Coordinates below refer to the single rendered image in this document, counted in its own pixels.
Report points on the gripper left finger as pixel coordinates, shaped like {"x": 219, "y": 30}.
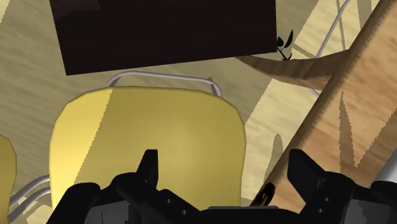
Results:
{"x": 145, "y": 192}

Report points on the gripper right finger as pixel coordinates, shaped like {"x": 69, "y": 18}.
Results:
{"x": 328, "y": 192}

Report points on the wooden table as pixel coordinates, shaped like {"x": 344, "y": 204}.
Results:
{"x": 369, "y": 102}

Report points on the dark green plant sprig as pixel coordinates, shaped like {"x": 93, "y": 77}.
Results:
{"x": 288, "y": 40}

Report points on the yellow chair with metal frame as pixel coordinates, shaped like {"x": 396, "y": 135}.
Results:
{"x": 173, "y": 130}
{"x": 6, "y": 173}

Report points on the white metal tube frame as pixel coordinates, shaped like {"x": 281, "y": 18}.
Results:
{"x": 330, "y": 29}

